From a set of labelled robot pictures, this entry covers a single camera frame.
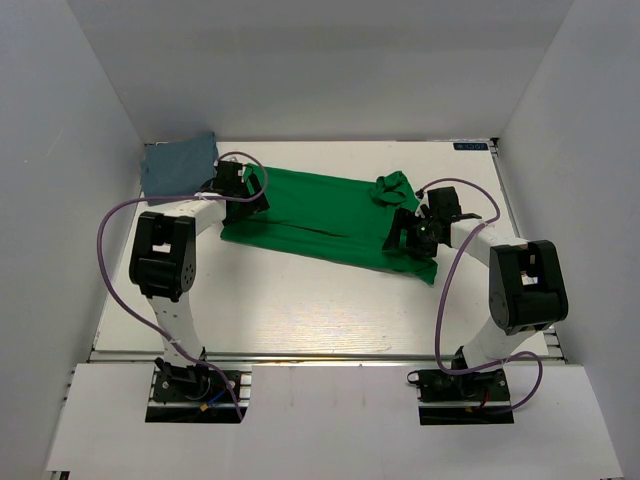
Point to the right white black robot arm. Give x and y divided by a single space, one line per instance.
526 290

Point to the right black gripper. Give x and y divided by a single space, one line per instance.
408 219

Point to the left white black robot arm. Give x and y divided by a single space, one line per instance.
163 260

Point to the blue label sticker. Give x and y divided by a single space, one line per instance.
470 146

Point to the folded blue-grey t shirt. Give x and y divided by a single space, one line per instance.
178 168

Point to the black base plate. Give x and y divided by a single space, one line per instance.
180 395
474 399

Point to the aluminium table rail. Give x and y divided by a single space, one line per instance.
144 356

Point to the green t shirt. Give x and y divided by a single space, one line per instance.
334 219

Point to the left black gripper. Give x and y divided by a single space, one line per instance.
251 207

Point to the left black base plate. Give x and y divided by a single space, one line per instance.
180 395

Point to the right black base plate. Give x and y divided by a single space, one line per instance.
474 399

